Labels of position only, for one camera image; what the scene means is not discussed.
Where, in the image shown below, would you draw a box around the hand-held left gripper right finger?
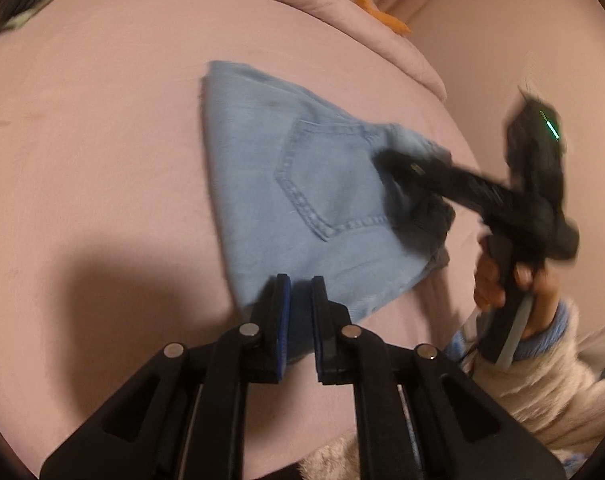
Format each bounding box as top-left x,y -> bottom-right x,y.
309,275 -> 568,480

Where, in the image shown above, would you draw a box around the person's right hand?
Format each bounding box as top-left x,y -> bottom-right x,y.
473,236 -> 560,344

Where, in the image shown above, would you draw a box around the light blue denim pants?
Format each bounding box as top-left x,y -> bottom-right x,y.
200,60 -> 456,363

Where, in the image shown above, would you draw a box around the pink duvet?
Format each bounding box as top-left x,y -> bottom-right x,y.
77,0 -> 449,102

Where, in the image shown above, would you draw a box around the person's right forearm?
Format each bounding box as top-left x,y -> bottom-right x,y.
442,297 -> 605,457

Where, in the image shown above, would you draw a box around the bed with pink sheet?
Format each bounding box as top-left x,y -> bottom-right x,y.
0,0 -> 605,480

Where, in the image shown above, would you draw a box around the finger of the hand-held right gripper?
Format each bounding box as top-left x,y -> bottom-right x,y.
385,192 -> 457,253
373,146 -> 489,206

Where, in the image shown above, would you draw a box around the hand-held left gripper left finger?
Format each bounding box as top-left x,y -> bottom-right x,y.
40,273 -> 292,480

